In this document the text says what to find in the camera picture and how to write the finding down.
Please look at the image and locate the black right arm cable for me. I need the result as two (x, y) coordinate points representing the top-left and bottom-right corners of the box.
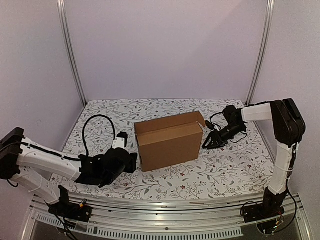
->
(208, 112), (248, 144)

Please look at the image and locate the left aluminium corner post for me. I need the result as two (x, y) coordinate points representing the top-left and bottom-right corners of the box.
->
(56, 0), (87, 107)

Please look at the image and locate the right aluminium corner post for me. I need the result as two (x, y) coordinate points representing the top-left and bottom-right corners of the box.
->
(245, 0), (275, 106)

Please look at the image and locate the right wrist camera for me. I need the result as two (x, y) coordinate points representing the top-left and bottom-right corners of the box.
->
(205, 120), (217, 131)

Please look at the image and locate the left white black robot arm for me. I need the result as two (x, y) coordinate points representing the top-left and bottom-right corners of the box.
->
(0, 127), (138, 223)

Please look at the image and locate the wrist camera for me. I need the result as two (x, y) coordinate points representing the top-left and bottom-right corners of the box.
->
(205, 120), (217, 131)
(112, 131), (128, 149)

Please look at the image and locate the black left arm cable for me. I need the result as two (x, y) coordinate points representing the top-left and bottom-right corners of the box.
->
(81, 114), (116, 157)

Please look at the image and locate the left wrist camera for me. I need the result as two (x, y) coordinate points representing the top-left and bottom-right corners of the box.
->
(112, 131), (128, 149)

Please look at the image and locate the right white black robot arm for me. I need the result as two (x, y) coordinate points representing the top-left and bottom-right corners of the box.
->
(202, 98), (306, 223)

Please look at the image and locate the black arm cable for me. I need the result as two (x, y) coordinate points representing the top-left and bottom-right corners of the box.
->
(81, 114), (116, 157)
(208, 112), (248, 144)

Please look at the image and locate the white floral table cloth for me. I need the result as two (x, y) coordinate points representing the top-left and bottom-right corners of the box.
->
(50, 99), (274, 201)

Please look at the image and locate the brown cardboard box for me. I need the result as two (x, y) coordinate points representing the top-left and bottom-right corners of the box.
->
(134, 111), (206, 172)

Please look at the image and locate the small wooden stick on rail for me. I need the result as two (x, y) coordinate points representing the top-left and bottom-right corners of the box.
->
(189, 201), (205, 205)

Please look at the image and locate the aluminium front rail frame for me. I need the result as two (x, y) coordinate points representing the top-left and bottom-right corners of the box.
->
(21, 193), (315, 240)

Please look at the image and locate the aluminium corner post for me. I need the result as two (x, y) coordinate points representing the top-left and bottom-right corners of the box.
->
(245, 0), (275, 106)
(56, 0), (87, 107)

